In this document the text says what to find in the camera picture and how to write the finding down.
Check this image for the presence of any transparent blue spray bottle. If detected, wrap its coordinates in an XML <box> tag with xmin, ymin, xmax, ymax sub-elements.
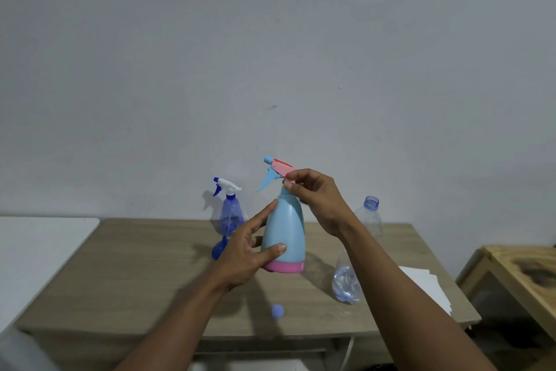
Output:
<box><xmin>212</xmin><ymin>177</ymin><xmax>246</xmax><ymax>238</ymax></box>

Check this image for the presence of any person's left hand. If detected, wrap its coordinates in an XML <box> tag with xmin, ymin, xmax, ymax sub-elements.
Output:
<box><xmin>212</xmin><ymin>200</ymin><xmax>287</xmax><ymax>293</ymax></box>

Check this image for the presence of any light wooden side table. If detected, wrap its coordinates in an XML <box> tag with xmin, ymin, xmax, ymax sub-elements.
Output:
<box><xmin>455</xmin><ymin>244</ymin><xmax>556</xmax><ymax>344</ymax></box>

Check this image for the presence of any white table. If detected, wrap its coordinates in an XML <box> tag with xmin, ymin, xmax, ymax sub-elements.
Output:
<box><xmin>0</xmin><ymin>216</ymin><xmax>101</xmax><ymax>333</ymax></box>

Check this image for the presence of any stack of white paper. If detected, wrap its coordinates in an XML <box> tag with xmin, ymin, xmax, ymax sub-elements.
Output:
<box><xmin>398</xmin><ymin>266</ymin><xmax>453</xmax><ymax>317</ymax></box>

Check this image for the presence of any light blue pink spray bottle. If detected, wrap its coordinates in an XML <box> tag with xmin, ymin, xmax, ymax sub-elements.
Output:
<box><xmin>256</xmin><ymin>156</ymin><xmax>306</xmax><ymax>274</ymax></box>

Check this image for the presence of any blue plastic funnel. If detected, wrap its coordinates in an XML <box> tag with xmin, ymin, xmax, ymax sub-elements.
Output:
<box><xmin>211</xmin><ymin>236</ymin><xmax>229</xmax><ymax>261</ymax></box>

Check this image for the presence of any person's left forearm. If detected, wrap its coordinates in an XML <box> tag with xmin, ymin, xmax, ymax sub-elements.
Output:
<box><xmin>115</xmin><ymin>272</ymin><xmax>235</xmax><ymax>371</ymax></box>

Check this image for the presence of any person's right forearm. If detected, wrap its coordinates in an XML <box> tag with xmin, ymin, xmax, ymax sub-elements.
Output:
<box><xmin>338</xmin><ymin>219</ymin><xmax>498</xmax><ymax>371</ymax></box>

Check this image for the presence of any person's right hand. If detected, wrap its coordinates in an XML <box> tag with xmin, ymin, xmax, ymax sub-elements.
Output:
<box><xmin>283</xmin><ymin>168</ymin><xmax>361</xmax><ymax>239</ymax></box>

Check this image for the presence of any clear plastic water bottle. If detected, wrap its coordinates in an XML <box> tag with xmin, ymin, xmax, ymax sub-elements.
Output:
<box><xmin>332</xmin><ymin>195</ymin><xmax>385</xmax><ymax>306</ymax></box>

